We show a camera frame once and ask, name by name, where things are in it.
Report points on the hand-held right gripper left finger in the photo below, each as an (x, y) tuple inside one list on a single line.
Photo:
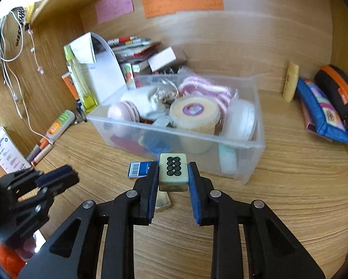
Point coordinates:
[(153, 191)]

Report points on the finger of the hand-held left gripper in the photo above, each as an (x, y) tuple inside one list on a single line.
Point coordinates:
[(54, 173), (60, 186)]

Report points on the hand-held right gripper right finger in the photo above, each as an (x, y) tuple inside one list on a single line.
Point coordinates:
[(193, 191)]

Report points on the mahjong tile with black circles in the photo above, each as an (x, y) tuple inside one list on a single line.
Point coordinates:
[(173, 171)]

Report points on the mint green tube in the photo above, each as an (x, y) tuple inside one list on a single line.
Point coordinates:
[(227, 159)]

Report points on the clear plastic storage box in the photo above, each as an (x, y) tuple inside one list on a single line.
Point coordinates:
[(249, 151)]

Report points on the pink knitted pouch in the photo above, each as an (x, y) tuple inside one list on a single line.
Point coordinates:
[(209, 88)]

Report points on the person's left forearm orange sleeve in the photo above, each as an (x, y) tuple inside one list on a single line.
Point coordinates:
[(9, 258)]

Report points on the blue barcode card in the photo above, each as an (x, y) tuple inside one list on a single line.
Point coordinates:
[(137, 169)]

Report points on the blue packet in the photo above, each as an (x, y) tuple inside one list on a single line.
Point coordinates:
[(158, 147)]

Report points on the white orange glue tube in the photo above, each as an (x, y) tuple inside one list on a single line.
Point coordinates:
[(60, 123)]

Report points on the white printed booklet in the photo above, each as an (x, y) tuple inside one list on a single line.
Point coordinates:
[(8, 154)]

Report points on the red velvet pouch gold trim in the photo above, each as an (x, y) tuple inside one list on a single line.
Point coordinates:
[(127, 144)]

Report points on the yellow lidded tub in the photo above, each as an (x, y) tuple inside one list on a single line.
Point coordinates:
[(194, 116)]

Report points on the pink round compact case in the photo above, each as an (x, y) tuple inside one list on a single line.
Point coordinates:
[(120, 112)]

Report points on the white round container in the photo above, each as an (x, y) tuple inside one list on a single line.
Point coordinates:
[(241, 119)]

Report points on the orange carton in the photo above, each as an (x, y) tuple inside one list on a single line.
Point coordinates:
[(70, 87)]

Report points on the tall yellow-green bottle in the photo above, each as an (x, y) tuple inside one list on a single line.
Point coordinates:
[(82, 87)]

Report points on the wooden desk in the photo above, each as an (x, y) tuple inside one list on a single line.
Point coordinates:
[(293, 194)]

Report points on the white curved file holder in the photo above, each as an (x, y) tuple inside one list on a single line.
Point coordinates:
[(107, 75)]

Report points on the fruit print card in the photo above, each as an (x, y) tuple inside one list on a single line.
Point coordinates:
[(128, 75)]

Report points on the bowl of trinkets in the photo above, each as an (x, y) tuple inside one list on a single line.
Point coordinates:
[(168, 70)]

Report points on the white paper receipt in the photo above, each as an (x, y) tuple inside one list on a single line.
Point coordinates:
[(83, 49)]

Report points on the small white box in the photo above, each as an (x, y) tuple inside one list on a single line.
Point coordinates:
[(161, 59)]

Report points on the small brown box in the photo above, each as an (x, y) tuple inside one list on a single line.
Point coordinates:
[(180, 55)]

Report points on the pink flat wallet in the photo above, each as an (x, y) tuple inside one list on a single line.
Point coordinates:
[(310, 122)]

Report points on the stack of books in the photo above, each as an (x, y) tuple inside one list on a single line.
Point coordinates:
[(136, 52)]

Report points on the yellow tube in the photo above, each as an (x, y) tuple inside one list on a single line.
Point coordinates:
[(291, 82)]

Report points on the red and white pen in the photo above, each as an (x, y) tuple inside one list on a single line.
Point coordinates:
[(121, 40)]

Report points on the blue patchwork pouch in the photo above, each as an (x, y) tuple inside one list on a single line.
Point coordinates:
[(322, 110)]

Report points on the black and orange zip case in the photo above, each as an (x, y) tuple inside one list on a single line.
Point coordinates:
[(336, 93)]

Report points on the pink paper note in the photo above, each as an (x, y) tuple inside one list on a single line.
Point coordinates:
[(114, 5)]

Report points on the orange paper note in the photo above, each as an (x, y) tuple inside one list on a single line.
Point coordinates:
[(182, 2)]

